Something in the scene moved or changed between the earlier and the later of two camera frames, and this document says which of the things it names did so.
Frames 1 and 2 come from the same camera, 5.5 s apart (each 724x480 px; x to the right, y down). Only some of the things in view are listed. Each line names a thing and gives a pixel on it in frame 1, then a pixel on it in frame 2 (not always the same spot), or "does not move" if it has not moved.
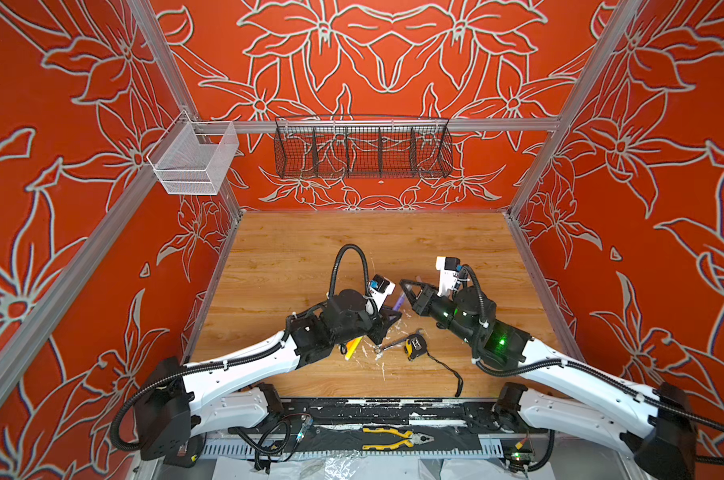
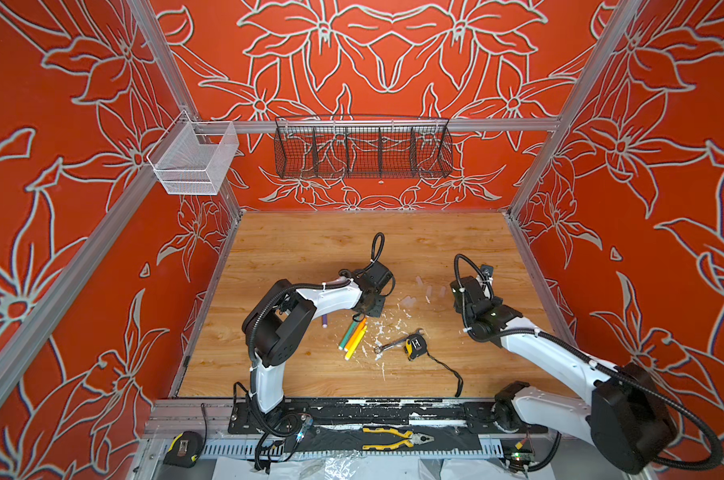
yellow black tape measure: x=415 y=345 does not move
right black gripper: x=425 y=300 -> x=496 y=302
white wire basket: x=191 y=157 does not move
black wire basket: x=366 y=147 does not move
